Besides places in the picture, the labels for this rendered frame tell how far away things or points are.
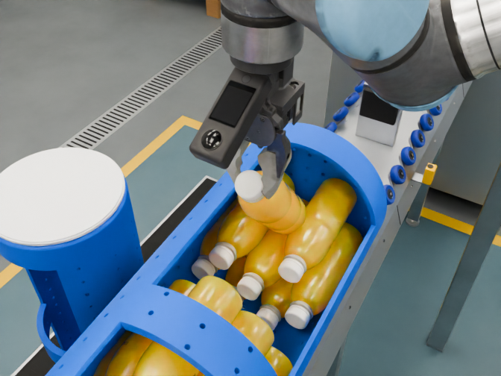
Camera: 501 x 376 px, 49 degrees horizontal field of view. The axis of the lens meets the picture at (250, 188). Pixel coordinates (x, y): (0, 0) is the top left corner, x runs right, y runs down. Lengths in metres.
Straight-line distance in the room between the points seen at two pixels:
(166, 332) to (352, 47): 0.40
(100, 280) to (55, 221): 0.16
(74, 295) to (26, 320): 1.12
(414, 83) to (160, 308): 0.40
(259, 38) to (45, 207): 0.69
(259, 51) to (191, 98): 2.63
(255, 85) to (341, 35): 0.20
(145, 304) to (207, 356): 0.11
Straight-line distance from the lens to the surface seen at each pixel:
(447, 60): 0.56
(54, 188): 1.19
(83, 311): 1.25
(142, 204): 2.59
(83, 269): 1.15
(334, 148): 0.93
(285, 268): 0.88
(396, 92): 0.58
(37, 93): 3.46
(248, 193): 0.73
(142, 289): 0.75
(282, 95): 0.67
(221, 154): 0.60
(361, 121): 1.42
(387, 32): 0.48
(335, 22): 0.46
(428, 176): 1.38
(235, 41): 0.60
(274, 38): 0.59
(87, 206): 1.13
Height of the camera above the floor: 1.81
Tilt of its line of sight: 44 degrees down
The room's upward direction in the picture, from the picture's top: straight up
